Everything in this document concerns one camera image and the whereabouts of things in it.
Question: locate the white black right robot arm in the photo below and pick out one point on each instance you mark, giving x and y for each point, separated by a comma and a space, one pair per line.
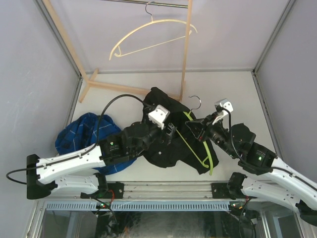
291, 190

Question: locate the black button shirt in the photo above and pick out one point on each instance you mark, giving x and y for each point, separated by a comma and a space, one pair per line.
184, 146

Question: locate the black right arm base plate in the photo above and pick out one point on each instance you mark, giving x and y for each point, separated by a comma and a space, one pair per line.
220, 191

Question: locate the blue plaid shirt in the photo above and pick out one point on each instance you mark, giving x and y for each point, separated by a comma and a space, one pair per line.
82, 133

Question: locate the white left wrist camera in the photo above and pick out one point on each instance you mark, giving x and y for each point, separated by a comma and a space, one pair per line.
158, 116

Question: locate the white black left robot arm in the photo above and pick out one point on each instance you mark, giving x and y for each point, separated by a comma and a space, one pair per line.
45, 175

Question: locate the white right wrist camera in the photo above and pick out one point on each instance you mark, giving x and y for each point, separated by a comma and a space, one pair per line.
223, 108

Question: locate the beige plastic hanger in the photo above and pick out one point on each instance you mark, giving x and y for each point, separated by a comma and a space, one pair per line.
156, 32

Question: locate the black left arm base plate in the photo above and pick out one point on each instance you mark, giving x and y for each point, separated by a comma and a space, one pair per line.
107, 191

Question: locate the metal hanging rod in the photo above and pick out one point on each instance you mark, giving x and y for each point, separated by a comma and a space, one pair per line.
150, 3

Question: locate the wooden clothes rack frame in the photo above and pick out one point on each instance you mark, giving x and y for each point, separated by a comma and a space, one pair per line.
90, 81

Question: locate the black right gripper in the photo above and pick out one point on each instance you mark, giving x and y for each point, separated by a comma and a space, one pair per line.
197, 127

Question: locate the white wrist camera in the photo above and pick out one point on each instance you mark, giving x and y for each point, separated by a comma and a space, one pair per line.
158, 116
223, 108

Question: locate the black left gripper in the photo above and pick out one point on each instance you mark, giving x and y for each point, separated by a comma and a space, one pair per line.
162, 137

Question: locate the blue slotted cable duct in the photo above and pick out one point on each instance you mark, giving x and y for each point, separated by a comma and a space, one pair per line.
142, 206

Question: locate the aluminium extrusion rail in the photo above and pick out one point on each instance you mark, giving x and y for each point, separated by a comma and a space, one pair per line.
168, 191

